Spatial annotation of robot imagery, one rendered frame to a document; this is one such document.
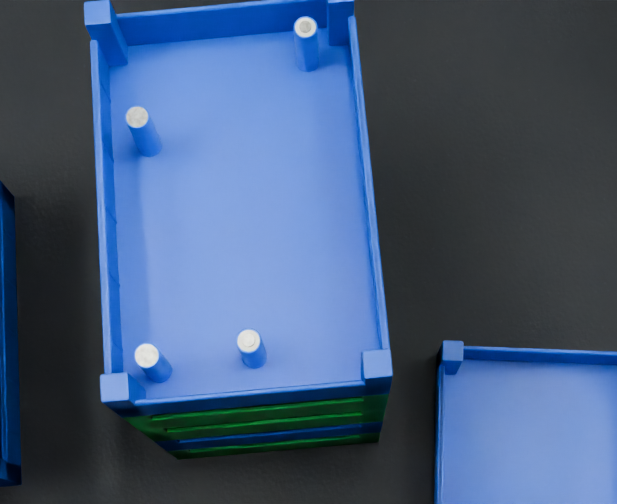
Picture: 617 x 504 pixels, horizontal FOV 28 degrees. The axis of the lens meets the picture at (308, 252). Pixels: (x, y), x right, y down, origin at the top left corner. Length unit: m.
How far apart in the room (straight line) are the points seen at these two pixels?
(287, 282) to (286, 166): 0.09
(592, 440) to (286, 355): 0.43
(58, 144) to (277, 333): 0.49
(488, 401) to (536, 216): 0.20
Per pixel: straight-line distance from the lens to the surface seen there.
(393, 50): 1.36
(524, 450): 1.26
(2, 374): 1.25
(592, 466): 1.27
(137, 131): 0.93
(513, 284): 1.29
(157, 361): 0.88
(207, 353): 0.94
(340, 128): 0.98
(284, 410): 0.97
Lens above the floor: 1.25
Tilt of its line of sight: 75 degrees down
